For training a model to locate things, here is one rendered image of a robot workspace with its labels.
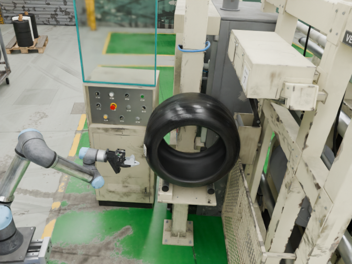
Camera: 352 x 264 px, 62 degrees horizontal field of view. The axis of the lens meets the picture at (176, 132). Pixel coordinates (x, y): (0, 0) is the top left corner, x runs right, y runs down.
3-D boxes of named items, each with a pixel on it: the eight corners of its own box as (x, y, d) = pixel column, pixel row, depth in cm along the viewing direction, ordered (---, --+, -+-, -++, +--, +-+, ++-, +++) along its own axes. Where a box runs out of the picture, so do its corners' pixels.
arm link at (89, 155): (81, 155, 183) (82, 144, 179) (99, 158, 184) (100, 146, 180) (77, 162, 176) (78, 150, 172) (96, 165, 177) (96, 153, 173)
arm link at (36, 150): (36, 145, 137) (110, 178, 172) (31, 135, 145) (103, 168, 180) (21, 165, 137) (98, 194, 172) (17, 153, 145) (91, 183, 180)
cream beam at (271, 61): (226, 55, 169) (230, 29, 161) (269, 57, 169) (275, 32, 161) (244, 98, 117) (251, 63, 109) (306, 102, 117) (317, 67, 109)
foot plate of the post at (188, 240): (164, 220, 271) (164, 217, 269) (193, 221, 271) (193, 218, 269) (162, 244, 248) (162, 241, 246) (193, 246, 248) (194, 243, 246)
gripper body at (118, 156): (124, 156, 173) (103, 153, 172) (123, 167, 178) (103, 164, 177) (126, 149, 180) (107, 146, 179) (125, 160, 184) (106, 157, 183)
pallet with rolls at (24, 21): (16, 41, 765) (8, 10, 726) (48, 40, 785) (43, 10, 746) (5, 54, 666) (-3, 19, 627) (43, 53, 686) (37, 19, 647)
